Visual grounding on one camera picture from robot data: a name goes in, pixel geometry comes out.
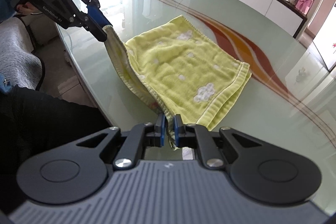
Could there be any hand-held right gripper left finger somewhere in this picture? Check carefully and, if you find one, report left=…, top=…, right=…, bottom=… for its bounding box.
left=76, top=114, right=166, bottom=170

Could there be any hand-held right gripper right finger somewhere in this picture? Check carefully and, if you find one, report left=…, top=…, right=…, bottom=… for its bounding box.
left=173, top=114, right=263, bottom=169

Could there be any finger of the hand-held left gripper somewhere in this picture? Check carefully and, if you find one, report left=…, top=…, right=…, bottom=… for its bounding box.
left=67, top=0, right=114, bottom=28
left=66, top=13, right=109, bottom=42

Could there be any yellow-green patterned towel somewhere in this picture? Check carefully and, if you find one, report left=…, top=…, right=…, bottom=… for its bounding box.
left=101, top=15, right=252, bottom=150

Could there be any white room door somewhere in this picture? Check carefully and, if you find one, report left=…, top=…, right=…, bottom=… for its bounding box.
left=312, top=0, right=336, bottom=72

